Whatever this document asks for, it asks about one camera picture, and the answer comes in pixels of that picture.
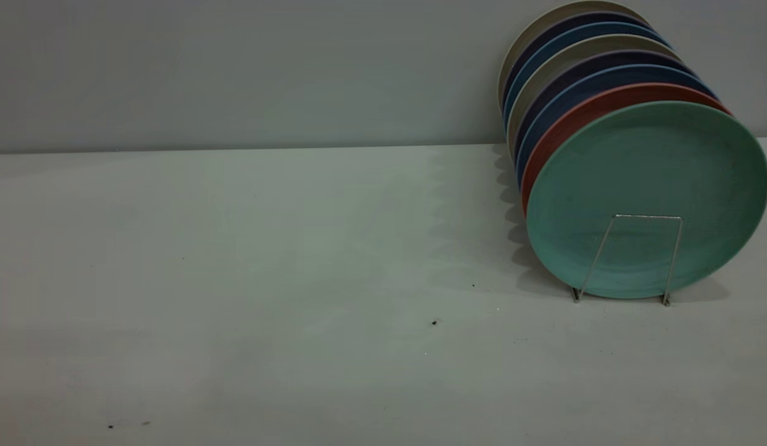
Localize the beige round plate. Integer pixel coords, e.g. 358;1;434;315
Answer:
507;35;678;155
496;1;650;109

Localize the silver wire plate rack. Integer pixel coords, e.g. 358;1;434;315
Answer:
571;214;684;306

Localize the teal blue round plate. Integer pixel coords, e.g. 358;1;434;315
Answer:
502;23;672;134

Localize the green round plate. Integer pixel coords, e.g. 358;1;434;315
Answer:
526;101;767;300

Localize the dark purple round plate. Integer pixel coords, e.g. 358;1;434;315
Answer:
513;51;700;162
500;12;647;112

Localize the pink round plate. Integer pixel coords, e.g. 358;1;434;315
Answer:
521;83;734;214

